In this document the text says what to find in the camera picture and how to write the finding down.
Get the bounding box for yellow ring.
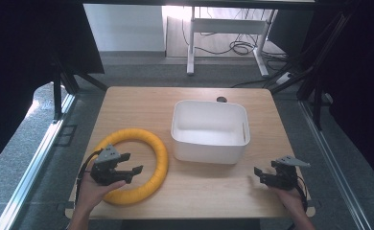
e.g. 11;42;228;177
90;127;170;206

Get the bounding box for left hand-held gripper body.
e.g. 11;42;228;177
90;144;133;187

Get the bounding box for white plastic bin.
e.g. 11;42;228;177
170;100;251;166

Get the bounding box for bundle of black cables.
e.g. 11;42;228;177
180;8;289;63

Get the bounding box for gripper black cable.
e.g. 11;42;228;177
75;149;104;205
294;173;310;214

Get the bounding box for aluminium rail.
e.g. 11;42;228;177
0;92;78;230
298;100;373;230

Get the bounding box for black metal stand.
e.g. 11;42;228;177
49;56;109;123
261;9;356;130

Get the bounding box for white desk frame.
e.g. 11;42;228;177
186;6;279;78

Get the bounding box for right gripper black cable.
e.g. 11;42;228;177
294;173;310;214

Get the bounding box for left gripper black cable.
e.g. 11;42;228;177
75;149;104;205

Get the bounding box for person's right hand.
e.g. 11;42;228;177
269;185;308;219

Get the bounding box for person's left hand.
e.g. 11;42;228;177
76;169;127;215

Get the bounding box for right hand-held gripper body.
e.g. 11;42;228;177
262;155;312;192

